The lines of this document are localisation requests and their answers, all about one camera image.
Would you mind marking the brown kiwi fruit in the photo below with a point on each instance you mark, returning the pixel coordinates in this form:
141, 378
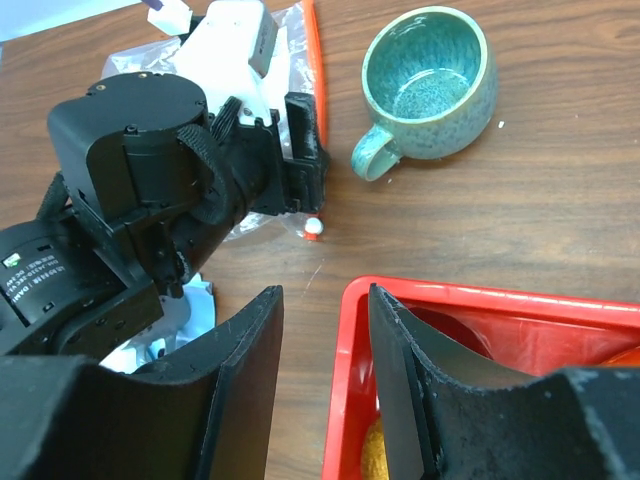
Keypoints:
373, 454

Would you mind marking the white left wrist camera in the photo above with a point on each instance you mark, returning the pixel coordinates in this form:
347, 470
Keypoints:
229, 54

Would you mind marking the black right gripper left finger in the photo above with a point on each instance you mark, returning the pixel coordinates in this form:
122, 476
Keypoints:
203, 411

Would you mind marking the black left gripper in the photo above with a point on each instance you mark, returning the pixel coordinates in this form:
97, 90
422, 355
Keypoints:
160, 181

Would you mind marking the teal ceramic mug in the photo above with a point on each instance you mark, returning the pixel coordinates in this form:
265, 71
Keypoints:
430, 82

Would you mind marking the clear orange zip top bag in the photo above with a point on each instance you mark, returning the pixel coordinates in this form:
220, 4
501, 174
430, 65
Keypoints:
297, 64

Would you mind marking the red plastic tray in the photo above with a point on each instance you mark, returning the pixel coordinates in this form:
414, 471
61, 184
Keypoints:
531, 333

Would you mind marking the blue checked placemat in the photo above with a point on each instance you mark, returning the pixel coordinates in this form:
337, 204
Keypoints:
185, 319

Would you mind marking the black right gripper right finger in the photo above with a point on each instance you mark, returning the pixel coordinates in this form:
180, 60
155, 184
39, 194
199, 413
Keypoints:
449, 413

